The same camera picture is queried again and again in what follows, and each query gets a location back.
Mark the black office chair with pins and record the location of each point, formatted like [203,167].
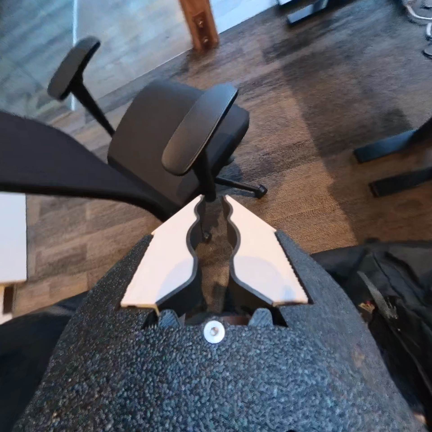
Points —
[152,141]

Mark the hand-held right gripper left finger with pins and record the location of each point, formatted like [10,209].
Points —
[162,266]

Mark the white panel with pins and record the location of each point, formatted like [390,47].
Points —
[11,236]

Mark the black desk leg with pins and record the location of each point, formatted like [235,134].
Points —
[305,13]
[381,148]
[398,184]

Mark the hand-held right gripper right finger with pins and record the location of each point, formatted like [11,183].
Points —
[266,266]

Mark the wooden post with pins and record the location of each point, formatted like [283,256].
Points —
[195,10]

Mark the dark grey backpack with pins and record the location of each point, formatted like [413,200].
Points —
[398,270]

